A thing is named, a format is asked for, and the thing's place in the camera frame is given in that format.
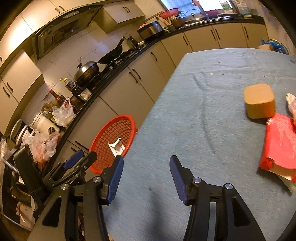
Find small white carton box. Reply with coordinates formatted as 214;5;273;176
108;138;125;157

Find white plastic bag on counter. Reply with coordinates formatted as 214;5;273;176
52;98;75;128

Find red plastic mesh basket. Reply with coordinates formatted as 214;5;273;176
90;114;137;174

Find dark soy sauce bottle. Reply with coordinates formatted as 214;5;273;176
50;89;66;106

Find red paper packet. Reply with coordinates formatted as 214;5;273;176
258;112;296;186

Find steel lidded pot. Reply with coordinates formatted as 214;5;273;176
73;61;99;88

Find blue-grey tablecloth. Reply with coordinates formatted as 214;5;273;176
104;48;295;240

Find black wok pan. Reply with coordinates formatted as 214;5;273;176
98;36;125;65

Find pink crumpled plastic bag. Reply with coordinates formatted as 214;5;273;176
286;93;296;123

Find black range hood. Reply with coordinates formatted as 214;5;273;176
32;4;103;61

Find silver rice cooker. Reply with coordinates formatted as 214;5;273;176
137;21;165;42

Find red plastic basin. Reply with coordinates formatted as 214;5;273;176
159;8;179;19

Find glass pot lid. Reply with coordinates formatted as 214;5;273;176
185;9;203;23

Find green label detergent bottle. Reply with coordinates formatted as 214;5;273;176
219;1;233;14

